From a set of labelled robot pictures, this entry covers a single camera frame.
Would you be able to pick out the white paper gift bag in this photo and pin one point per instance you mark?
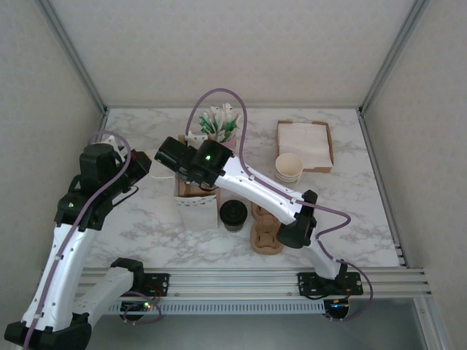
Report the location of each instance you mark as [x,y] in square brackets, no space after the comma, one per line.
[198,215]

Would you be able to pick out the black plastic cup lid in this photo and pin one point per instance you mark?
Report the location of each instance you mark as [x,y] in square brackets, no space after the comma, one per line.
[233,211]

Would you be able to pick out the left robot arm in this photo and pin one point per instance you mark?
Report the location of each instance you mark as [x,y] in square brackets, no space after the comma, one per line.
[65,262]

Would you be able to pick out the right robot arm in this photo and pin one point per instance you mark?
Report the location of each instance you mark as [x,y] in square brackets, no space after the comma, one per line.
[262,189]

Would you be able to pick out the green drink stopper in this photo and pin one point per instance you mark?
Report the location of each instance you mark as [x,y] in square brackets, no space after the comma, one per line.
[204,122]
[231,125]

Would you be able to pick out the wooden stir stick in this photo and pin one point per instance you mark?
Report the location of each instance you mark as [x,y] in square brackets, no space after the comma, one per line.
[238,118]

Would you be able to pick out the beige paper cup stack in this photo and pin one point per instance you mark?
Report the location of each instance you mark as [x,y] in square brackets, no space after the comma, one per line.
[288,167]

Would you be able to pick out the brown cardboard cup carrier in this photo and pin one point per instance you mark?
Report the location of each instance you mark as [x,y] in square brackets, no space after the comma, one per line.
[266,240]

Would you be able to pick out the white napkin stack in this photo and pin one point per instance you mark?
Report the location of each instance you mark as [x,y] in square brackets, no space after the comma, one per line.
[304,138]

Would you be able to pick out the box of white napkins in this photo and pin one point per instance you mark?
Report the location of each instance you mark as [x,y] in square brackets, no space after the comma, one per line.
[330,146]

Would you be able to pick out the left controller board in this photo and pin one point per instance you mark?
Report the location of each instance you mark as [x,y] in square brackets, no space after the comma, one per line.
[136,307]

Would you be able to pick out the controller board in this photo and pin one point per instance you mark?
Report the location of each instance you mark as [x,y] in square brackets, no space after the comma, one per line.
[337,308]
[136,307]

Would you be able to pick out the right controller board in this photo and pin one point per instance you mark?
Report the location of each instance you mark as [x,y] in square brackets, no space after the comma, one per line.
[337,308]

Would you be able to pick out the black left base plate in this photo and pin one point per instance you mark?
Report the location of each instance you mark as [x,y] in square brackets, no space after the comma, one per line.
[160,284]

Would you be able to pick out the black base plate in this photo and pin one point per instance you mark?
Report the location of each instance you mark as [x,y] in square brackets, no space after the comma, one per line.
[310,284]
[160,284]

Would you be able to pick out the aluminium frame post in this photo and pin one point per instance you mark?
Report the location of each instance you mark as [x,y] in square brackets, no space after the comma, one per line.
[73,54]
[396,54]

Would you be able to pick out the aluminium mounting rail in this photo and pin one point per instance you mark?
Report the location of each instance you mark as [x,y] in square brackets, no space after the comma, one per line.
[233,282]

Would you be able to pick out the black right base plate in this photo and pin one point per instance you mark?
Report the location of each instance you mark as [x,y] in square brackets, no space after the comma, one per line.
[310,284]

